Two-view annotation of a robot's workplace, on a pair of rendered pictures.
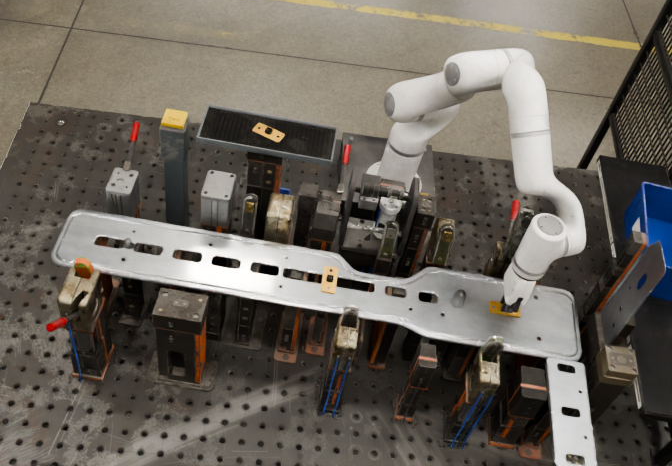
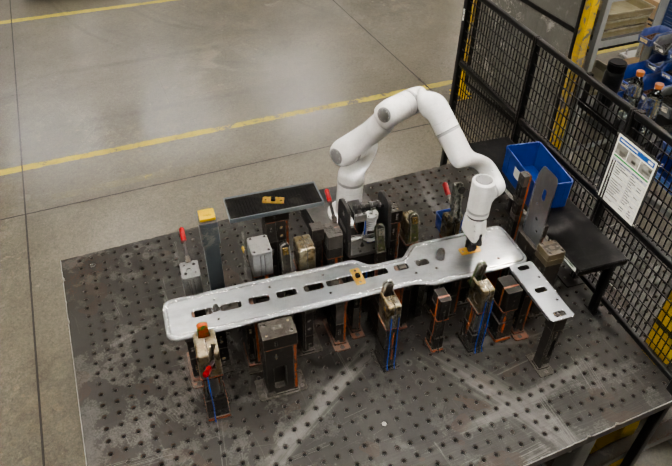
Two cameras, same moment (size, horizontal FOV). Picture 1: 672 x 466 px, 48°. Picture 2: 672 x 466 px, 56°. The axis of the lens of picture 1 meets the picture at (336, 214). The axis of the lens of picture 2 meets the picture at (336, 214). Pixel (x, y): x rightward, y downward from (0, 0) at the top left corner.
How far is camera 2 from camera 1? 65 cm
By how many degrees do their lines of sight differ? 15
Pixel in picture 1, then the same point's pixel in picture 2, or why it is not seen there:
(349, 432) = (409, 373)
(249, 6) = (153, 151)
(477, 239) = not seen: hidden behind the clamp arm
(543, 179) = (468, 154)
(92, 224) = (183, 306)
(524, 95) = (438, 108)
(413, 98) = (352, 145)
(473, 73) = (397, 109)
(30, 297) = (145, 385)
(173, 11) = (98, 174)
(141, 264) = (232, 316)
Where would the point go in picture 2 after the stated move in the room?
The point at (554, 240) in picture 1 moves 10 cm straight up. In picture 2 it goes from (491, 186) to (496, 163)
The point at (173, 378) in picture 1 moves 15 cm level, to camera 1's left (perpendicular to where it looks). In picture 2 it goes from (279, 391) to (238, 400)
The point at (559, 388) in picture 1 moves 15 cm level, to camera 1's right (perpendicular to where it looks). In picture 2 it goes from (526, 280) to (562, 272)
